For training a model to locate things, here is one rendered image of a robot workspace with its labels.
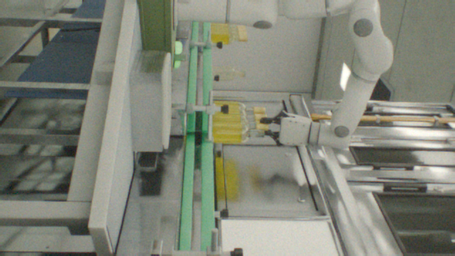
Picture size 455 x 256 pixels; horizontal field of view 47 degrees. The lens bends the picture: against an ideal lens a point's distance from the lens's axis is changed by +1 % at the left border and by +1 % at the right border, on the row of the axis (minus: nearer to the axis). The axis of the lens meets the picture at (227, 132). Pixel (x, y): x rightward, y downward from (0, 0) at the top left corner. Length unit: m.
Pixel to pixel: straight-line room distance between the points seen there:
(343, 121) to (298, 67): 6.37
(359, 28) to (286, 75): 6.55
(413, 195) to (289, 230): 0.53
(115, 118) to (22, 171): 0.74
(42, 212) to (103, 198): 0.13
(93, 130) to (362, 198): 0.95
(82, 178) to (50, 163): 0.74
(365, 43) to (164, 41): 0.57
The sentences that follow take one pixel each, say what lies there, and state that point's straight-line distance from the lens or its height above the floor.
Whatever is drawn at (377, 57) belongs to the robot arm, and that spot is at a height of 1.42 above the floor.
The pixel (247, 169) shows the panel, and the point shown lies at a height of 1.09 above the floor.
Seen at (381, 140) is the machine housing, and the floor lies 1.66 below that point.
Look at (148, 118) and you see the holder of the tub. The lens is 1.33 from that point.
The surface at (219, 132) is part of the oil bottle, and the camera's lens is 1.69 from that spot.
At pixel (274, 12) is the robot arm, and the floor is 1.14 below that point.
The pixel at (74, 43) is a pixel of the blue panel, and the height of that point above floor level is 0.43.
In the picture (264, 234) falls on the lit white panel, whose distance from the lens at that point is 1.48.
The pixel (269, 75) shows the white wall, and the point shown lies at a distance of 7.97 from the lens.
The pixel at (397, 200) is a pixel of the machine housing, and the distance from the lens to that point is 1.82.
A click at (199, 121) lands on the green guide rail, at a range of 1.65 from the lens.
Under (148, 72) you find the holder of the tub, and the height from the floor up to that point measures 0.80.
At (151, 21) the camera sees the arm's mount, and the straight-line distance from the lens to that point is 1.50.
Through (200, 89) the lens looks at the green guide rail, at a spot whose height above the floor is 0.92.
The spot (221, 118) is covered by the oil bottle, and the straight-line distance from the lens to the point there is 1.75.
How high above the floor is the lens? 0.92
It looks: 3 degrees up
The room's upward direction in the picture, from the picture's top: 91 degrees clockwise
